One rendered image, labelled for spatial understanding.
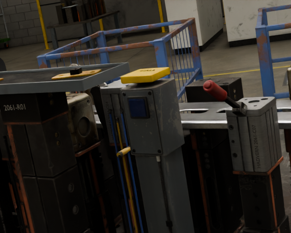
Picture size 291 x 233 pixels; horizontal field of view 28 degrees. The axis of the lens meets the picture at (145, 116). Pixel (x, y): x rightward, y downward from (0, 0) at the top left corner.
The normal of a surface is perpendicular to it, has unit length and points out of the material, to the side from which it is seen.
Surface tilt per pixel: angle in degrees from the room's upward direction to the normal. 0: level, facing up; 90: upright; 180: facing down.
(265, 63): 90
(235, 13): 90
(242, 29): 90
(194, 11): 90
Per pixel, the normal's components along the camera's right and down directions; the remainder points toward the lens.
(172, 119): 0.84, -0.01
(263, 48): -0.20, 0.26
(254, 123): -0.52, 0.28
